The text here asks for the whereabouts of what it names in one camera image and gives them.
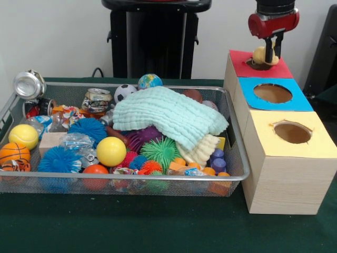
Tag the shallow clear mesh bin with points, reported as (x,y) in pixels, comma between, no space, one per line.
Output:
(131,184)

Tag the dark green table cloth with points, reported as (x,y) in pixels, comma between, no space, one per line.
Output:
(158,226)

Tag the crushed silver drink can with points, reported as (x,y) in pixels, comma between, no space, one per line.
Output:
(29,84)

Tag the black upright stand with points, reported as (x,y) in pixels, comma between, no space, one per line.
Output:
(323,52)

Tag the smooth yellow ball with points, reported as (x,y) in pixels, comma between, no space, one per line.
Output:
(111,151)

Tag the orange basketball toy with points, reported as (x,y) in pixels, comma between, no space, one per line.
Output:
(14,153)

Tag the blue spiky ball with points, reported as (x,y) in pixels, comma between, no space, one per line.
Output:
(88,129)
(59,159)

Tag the yellow tennis ball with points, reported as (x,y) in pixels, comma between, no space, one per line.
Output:
(23,136)

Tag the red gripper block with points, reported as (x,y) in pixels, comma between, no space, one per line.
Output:
(273,26)

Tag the green spiky ball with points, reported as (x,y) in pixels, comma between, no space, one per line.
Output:
(158,151)

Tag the wooden three-hole box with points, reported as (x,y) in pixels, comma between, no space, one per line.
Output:
(284,184)

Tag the pale yellow soft toy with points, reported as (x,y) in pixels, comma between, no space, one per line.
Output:
(259,55)

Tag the globe print ball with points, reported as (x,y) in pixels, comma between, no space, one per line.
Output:
(150,81)

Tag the mint green cloth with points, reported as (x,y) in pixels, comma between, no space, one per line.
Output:
(168,113)

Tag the cream waffle cloth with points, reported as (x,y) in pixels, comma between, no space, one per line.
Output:
(202,150)

